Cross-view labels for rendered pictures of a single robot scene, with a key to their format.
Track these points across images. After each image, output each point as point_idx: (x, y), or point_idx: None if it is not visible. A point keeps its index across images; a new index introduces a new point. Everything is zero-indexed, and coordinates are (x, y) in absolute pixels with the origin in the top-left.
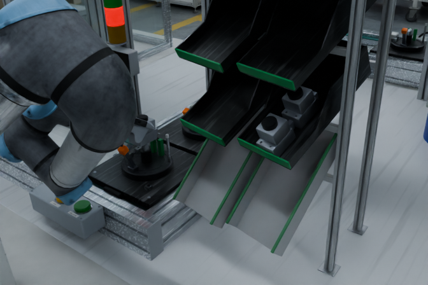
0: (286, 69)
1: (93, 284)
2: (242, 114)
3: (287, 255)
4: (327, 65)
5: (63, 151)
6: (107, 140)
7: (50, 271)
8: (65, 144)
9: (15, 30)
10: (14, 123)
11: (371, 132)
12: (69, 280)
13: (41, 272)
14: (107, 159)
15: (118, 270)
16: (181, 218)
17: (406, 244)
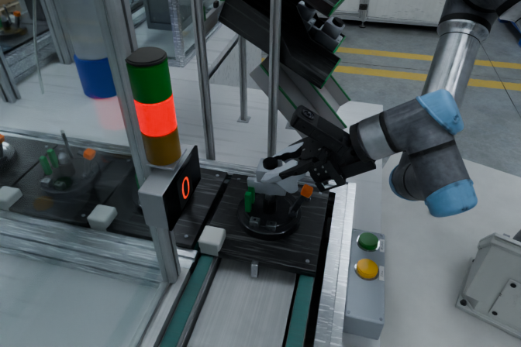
0: None
1: (401, 238)
2: (305, 49)
3: (291, 143)
4: None
5: (465, 88)
6: (475, 22)
7: (419, 280)
8: (468, 77)
9: None
10: (460, 156)
11: (245, 39)
12: (412, 258)
13: (426, 286)
14: (236, 304)
15: (375, 228)
16: None
17: (250, 102)
